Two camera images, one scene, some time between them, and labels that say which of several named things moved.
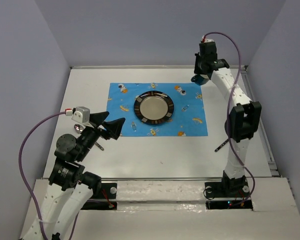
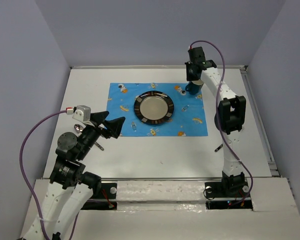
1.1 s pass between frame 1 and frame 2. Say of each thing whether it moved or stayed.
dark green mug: moved
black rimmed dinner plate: stayed
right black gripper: moved
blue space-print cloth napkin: stayed
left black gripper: stayed
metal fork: stayed
